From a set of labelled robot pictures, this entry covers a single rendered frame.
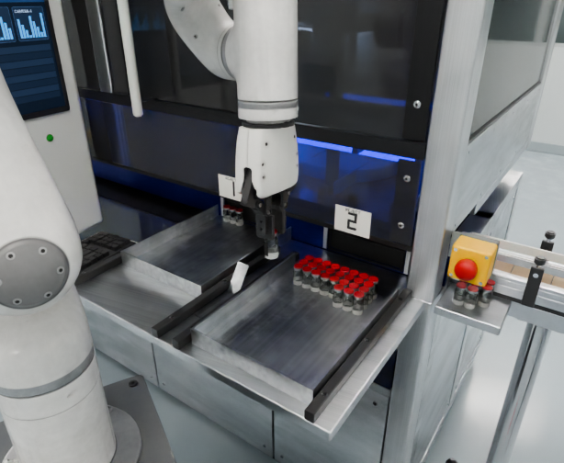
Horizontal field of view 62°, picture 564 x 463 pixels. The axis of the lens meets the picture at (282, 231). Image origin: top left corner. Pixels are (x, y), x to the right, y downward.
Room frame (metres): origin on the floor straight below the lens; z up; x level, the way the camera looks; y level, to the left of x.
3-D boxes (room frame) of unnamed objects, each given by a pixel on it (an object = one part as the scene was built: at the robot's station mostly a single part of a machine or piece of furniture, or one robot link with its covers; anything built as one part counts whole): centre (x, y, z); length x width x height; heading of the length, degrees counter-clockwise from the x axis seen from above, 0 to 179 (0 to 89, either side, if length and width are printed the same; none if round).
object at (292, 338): (0.74, -0.04, 0.90); 0.34 x 0.26 x 0.04; 145
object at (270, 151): (0.66, 0.02, 1.25); 0.10 x 0.08 x 0.11; 144
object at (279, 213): (0.67, 0.00, 1.15); 0.03 x 0.03 x 0.07; 54
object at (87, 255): (1.05, 0.58, 0.82); 0.40 x 0.14 x 0.02; 151
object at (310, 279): (0.83, -0.10, 0.90); 0.18 x 0.02 x 0.05; 55
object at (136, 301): (0.87, 0.08, 0.87); 0.70 x 0.48 x 0.02; 55
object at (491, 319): (0.81, -0.41, 0.87); 0.14 x 0.13 x 0.02; 145
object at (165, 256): (1.03, 0.18, 0.90); 0.34 x 0.26 x 0.04; 145
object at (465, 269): (0.75, -0.35, 0.99); 0.04 x 0.04 x 0.04; 55
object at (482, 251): (0.79, -0.37, 1.00); 0.08 x 0.07 x 0.07; 145
